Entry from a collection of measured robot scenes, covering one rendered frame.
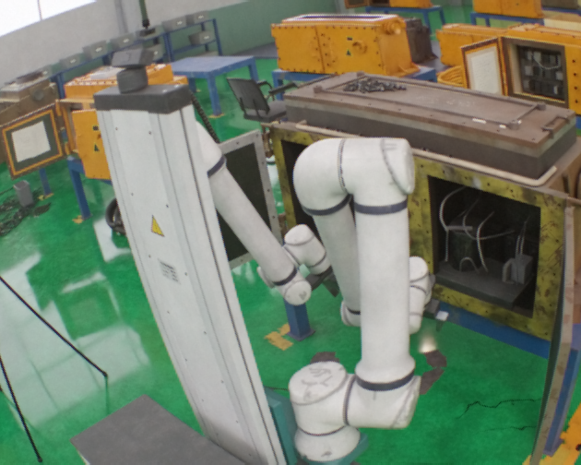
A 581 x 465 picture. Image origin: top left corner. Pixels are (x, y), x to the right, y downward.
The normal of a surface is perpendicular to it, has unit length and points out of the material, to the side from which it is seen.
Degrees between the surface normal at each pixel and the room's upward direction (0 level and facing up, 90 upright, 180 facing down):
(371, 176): 80
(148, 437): 0
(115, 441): 0
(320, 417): 90
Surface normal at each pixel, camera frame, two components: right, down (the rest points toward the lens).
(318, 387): -0.29, -0.82
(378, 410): -0.37, 0.30
